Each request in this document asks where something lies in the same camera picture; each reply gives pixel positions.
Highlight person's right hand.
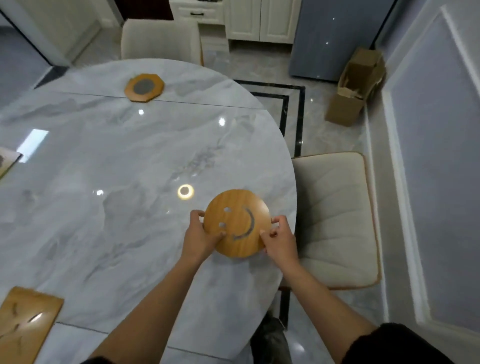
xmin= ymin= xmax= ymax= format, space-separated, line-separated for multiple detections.
xmin=259 ymin=214 xmax=301 ymax=271

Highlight person's left hand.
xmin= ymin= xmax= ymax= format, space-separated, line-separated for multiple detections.
xmin=181 ymin=209 xmax=227 ymax=263

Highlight round yellow smiley coaster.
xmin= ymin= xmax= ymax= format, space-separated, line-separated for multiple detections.
xmin=203 ymin=189 xmax=272 ymax=259

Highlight octagonal yellow mesh coaster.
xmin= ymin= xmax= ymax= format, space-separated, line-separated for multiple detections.
xmin=124 ymin=73 xmax=166 ymax=103

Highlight square yellow leaf-cutout coaster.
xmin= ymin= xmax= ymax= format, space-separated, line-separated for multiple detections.
xmin=0 ymin=286 xmax=65 ymax=364

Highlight square wooden mesh coaster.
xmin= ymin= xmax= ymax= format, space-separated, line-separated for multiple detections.
xmin=0 ymin=146 xmax=23 ymax=180

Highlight person's left forearm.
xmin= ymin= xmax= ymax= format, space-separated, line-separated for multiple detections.
xmin=88 ymin=254 xmax=211 ymax=364

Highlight person's right forearm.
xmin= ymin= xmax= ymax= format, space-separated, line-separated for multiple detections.
xmin=279 ymin=262 xmax=378 ymax=364

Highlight grey marble dining table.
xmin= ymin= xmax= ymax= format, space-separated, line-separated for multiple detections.
xmin=0 ymin=58 xmax=298 ymax=364

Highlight person's grey trousers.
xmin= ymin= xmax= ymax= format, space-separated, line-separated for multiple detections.
xmin=249 ymin=313 xmax=293 ymax=364

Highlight person's black shirt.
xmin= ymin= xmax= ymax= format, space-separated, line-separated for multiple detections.
xmin=80 ymin=322 xmax=457 ymax=364

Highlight open brown cardboard box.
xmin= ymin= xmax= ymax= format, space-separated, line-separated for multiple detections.
xmin=324 ymin=46 xmax=387 ymax=128

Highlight grey refrigerator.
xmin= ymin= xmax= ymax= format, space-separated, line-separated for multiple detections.
xmin=287 ymin=0 xmax=398 ymax=83

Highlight low white drawer bench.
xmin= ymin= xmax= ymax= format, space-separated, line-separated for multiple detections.
xmin=168 ymin=0 xmax=230 ymax=53

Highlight dark brown door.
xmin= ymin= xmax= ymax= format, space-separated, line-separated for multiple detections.
xmin=114 ymin=0 xmax=175 ymax=22

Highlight white cabinet with black handles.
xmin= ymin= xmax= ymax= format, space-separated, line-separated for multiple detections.
xmin=224 ymin=0 xmax=303 ymax=45

